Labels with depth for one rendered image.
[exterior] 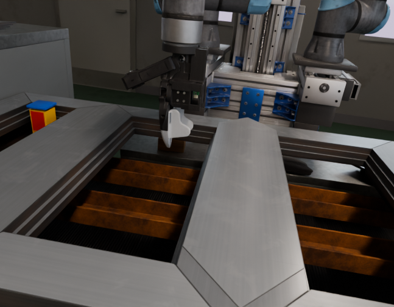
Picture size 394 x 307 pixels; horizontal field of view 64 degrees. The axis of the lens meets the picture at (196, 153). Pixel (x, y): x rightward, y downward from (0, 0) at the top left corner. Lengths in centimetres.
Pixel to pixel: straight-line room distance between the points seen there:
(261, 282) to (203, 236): 11
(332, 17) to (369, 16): 15
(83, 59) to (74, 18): 53
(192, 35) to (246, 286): 41
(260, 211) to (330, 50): 87
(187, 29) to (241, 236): 36
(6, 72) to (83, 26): 354
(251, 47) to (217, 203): 95
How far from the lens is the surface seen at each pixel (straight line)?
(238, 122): 101
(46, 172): 70
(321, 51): 133
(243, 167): 73
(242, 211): 58
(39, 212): 61
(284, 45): 151
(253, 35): 142
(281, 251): 52
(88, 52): 475
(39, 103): 105
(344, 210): 98
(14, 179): 69
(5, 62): 125
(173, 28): 58
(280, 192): 66
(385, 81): 434
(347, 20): 136
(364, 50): 422
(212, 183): 65
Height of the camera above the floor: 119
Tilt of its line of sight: 25 degrees down
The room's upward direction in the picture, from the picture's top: 5 degrees clockwise
